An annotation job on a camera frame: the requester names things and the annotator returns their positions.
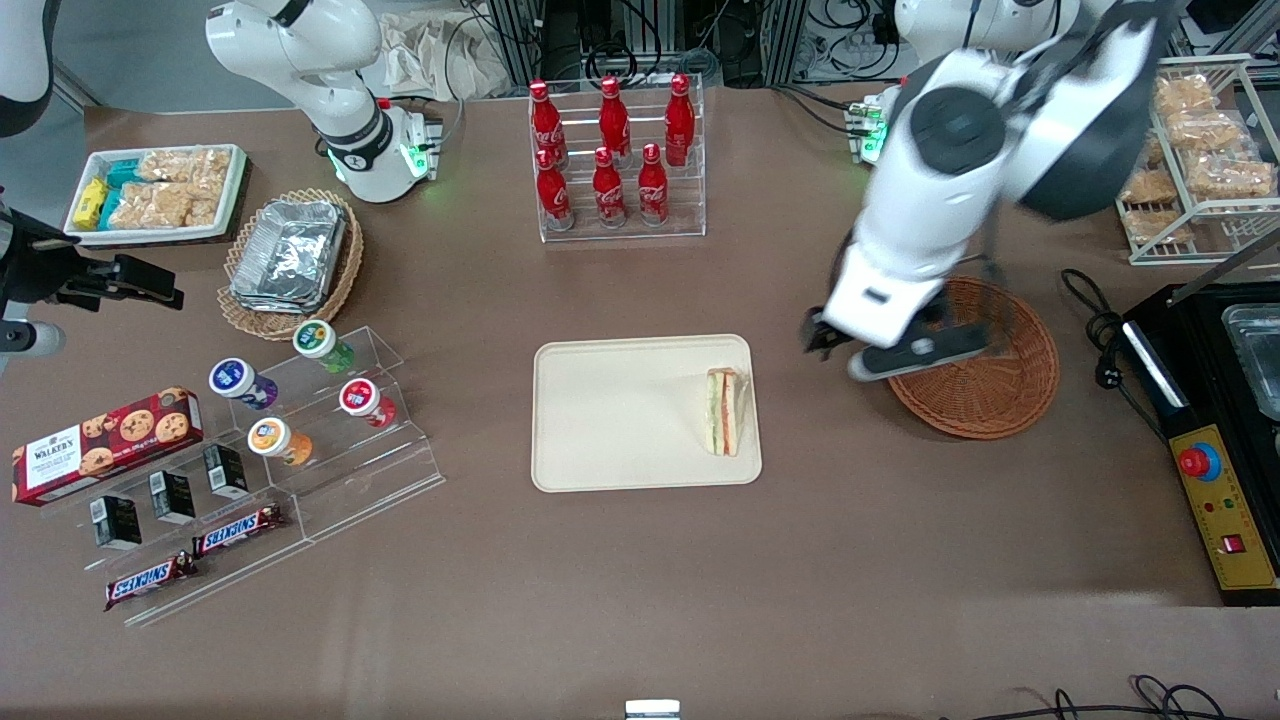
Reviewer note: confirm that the Snickers chocolate bar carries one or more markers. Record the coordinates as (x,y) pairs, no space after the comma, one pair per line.
(150,581)
(238,530)

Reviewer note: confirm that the clear acrylic step display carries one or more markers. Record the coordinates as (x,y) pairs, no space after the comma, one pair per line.
(380,465)

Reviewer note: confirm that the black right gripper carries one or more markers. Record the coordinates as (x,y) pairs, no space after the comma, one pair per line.
(38,268)

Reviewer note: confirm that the purple lidded drink cup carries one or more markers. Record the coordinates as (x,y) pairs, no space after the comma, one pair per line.
(232,377)

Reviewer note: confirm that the red cola bottle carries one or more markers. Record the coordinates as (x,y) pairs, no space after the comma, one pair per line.
(680,120)
(607,192)
(545,125)
(554,195)
(613,120)
(652,190)

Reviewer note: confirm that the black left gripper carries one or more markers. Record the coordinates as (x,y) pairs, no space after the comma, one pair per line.
(930,312)

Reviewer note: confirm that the green lidded drink cup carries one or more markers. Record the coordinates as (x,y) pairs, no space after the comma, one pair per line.
(315,338)

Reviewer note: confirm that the teal snack packet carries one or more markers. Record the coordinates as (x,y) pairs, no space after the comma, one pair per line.
(110,208)
(122,173)

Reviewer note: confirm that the white rectangular snack tray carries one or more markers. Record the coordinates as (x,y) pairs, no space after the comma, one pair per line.
(238,185)

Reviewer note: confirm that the yellow emergency stop box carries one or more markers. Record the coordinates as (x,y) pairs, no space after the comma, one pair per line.
(1225,510)

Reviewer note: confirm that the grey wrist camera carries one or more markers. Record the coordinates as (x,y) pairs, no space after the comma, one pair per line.
(920,352)
(35,338)

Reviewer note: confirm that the small black box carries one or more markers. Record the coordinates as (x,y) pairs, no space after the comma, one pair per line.
(173,497)
(118,522)
(226,470)

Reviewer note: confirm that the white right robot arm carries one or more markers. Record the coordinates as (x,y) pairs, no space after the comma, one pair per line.
(345,110)

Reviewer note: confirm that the cream plastic tray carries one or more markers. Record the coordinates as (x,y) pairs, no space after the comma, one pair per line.
(620,415)

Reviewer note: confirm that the aluminium equipment frame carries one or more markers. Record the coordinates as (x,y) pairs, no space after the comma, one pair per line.
(640,35)

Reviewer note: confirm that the metal pan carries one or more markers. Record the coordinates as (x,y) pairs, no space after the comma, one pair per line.
(1260,360)

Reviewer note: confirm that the stack of foil containers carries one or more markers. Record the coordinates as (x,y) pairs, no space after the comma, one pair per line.
(290,255)

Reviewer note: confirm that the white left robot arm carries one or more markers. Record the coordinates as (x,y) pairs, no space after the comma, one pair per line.
(920,200)

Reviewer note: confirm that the black appliance base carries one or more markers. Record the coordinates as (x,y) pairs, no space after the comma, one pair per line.
(1200,390)

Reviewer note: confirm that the red lidded drink cup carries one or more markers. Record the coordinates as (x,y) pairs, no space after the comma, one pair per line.
(358,396)

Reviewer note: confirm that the clear acrylic bottle rack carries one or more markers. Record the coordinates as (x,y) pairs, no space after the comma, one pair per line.
(690,200)

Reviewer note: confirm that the clear rice cracker bag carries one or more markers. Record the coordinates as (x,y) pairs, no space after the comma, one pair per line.
(205,203)
(185,165)
(150,205)

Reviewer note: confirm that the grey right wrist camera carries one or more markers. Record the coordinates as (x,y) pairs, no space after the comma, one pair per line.
(35,338)

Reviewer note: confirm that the orange lidded drink cup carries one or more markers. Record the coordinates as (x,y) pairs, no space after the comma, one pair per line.
(270,437)

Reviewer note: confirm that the yellow snack packet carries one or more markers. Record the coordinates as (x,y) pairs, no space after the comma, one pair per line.
(90,203)

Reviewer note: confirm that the crumpled beige bag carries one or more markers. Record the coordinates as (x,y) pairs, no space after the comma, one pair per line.
(430,55)

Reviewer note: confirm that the small silver bracket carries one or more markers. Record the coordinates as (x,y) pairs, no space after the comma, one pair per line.
(652,710)

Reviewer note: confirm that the light oval wicker basket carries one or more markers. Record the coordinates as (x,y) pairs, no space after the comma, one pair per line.
(345,270)

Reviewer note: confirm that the triangular sandwich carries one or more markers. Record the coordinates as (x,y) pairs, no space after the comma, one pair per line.
(723,415)

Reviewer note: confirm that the bagged fried snack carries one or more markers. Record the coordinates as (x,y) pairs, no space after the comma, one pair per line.
(1230,175)
(1155,226)
(1155,152)
(1148,187)
(1185,93)
(1205,130)

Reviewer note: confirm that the brown round wicker basket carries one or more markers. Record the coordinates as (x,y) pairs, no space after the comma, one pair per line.
(1010,395)

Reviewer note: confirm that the red Walkers cookie box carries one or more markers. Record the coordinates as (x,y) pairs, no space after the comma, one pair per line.
(100,445)

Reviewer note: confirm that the grey metal bar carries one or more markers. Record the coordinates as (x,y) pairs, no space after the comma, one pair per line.
(1225,270)

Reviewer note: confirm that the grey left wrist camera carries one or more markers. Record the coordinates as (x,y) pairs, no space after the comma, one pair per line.
(920,352)

